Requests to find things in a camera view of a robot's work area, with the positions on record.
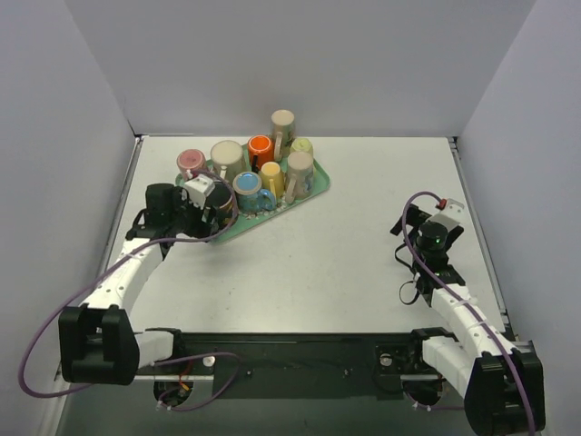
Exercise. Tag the beige cartoon mug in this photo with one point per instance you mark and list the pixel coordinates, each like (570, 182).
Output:
(299, 177)

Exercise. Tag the pink mug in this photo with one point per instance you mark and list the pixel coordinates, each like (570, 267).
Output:
(190, 162)

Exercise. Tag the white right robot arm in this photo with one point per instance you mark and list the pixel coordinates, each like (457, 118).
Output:
(501, 384)

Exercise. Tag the black mug red inside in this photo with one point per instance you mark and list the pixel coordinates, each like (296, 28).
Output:
(221, 200)

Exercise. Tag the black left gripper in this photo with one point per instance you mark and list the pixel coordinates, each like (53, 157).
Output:
(217, 205)

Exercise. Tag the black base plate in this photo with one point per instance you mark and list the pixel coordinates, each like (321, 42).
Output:
(303, 366)

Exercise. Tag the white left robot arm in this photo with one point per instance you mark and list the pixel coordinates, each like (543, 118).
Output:
(97, 342)

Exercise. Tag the pale green mug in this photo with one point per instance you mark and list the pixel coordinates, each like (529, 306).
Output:
(302, 144)

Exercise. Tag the tall beige mug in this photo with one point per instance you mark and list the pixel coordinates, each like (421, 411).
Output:
(282, 132)

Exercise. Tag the orange mug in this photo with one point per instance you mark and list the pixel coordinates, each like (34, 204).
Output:
(260, 151)

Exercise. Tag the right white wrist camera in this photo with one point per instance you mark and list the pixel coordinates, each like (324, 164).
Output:
(450, 213)

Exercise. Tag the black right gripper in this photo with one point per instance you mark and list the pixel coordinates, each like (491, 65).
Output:
(409, 219)

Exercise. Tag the blue butterfly mug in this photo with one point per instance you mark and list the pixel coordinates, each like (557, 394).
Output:
(252, 193)

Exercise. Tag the cream mug green inside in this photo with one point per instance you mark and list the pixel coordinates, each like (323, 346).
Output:
(228, 160)

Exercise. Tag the green floral tray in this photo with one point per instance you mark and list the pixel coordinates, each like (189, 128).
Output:
(245, 222)

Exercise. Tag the small yellow mug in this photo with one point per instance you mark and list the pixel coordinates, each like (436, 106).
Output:
(272, 178)

